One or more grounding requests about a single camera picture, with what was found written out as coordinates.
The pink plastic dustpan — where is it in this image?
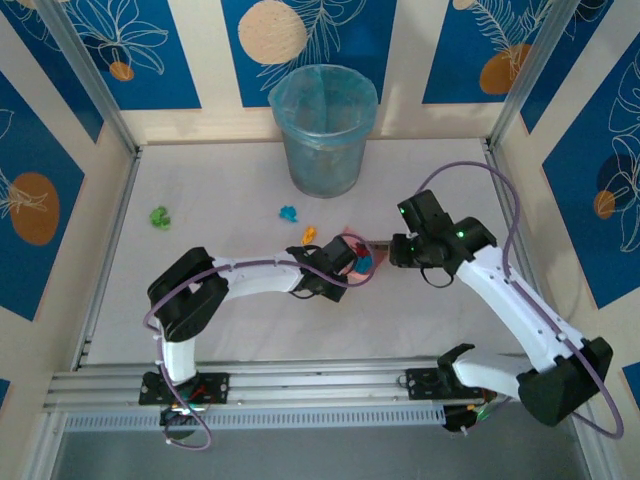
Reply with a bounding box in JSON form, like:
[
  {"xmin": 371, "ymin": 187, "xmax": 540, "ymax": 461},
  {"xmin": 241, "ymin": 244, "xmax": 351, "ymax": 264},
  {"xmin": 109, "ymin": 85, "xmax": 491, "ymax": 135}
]
[{"xmin": 338, "ymin": 226, "xmax": 382, "ymax": 282}]

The green paper scrap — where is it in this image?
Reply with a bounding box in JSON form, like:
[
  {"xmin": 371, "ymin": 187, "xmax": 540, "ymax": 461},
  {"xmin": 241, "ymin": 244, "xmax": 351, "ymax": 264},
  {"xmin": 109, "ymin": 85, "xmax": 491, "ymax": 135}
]
[{"xmin": 149, "ymin": 205, "xmax": 173, "ymax": 231}]

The trash bin with blue bag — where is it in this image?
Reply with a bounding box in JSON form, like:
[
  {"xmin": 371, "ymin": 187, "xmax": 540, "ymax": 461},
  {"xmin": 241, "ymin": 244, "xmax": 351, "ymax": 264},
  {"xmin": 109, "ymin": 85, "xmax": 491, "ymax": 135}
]
[{"xmin": 268, "ymin": 64, "xmax": 379, "ymax": 199}]

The aluminium table side rail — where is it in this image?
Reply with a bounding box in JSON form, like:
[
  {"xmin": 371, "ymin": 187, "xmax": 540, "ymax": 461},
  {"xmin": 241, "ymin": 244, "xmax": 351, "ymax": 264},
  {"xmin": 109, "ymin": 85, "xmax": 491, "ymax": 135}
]
[
  {"xmin": 73, "ymin": 145, "xmax": 145, "ymax": 372},
  {"xmin": 480, "ymin": 138, "xmax": 566, "ymax": 362}
]

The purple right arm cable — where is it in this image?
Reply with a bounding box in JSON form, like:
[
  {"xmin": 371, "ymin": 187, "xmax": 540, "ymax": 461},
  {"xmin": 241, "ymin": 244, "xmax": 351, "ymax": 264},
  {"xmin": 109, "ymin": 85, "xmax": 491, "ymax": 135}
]
[{"xmin": 413, "ymin": 159, "xmax": 626, "ymax": 441}]

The aluminium mounting rail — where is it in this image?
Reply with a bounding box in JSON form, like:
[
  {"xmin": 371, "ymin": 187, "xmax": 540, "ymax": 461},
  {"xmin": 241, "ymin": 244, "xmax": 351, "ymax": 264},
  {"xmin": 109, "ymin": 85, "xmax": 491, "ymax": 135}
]
[{"xmin": 42, "ymin": 355, "xmax": 595, "ymax": 411}]

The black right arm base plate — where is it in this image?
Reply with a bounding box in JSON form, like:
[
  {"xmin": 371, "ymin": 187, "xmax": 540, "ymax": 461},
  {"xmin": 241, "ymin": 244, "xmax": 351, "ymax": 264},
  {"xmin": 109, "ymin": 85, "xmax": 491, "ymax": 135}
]
[{"xmin": 403, "ymin": 367, "xmax": 499, "ymax": 402}]

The grey slotted cable duct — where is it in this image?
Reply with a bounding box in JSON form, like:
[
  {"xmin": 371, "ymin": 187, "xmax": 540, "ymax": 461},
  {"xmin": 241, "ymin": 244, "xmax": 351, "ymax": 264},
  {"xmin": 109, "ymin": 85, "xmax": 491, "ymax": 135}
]
[{"xmin": 63, "ymin": 405, "xmax": 447, "ymax": 432}]

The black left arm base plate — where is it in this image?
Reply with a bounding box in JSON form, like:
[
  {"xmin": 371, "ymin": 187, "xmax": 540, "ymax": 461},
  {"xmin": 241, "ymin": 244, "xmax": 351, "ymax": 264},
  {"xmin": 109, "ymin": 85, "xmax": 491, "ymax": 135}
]
[{"xmin": 138, "ymin": 372, "xmax": 231, "ymax": 407}]

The aluminium frame post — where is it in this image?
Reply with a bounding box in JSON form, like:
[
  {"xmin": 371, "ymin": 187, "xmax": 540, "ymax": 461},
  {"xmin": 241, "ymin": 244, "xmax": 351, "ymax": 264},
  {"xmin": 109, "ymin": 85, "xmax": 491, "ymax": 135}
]
[
  {"xmin": 485, "ymin": 0, "xmax": 575, "ymax": 152},
  {"xmin": 35, "ymin": 0, "xmax": 142, "ymax": 157}
]

